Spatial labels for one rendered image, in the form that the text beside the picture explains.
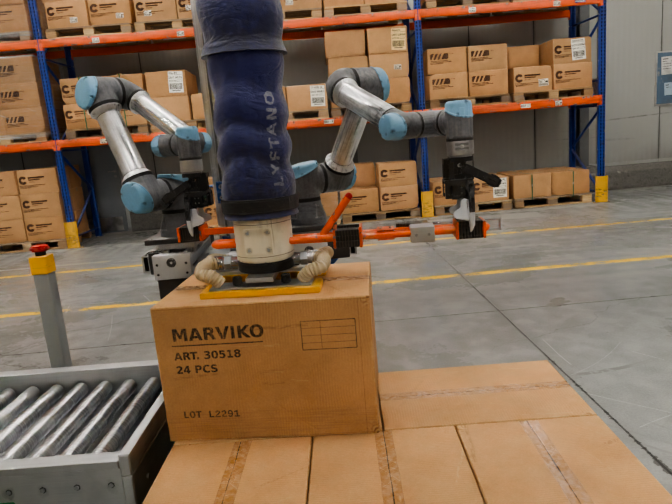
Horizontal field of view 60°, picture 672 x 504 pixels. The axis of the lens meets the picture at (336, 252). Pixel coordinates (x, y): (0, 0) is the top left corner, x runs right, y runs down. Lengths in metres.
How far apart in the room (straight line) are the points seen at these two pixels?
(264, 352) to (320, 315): 0.19
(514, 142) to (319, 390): 9.34
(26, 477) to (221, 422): 0.51
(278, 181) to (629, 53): 10.24
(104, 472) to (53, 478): 0.13
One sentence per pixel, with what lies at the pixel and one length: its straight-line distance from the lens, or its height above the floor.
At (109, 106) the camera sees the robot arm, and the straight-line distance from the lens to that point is 2.29.
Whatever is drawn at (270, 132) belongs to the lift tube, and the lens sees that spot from 1.62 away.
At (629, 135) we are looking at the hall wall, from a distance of 11.54.
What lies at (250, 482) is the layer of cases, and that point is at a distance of 1.55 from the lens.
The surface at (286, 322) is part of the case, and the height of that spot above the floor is 0.88.
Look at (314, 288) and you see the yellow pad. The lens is 1.59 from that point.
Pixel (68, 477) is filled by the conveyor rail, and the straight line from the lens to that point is 1.75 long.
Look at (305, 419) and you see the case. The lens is 1.68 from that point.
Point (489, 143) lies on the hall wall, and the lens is 10.58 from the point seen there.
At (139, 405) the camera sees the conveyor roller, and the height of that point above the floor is 0.54.
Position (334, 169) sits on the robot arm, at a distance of 2.22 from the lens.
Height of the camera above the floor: 1.37
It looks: 12 degrees down
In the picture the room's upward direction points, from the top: 5 degrees counter-clockwise
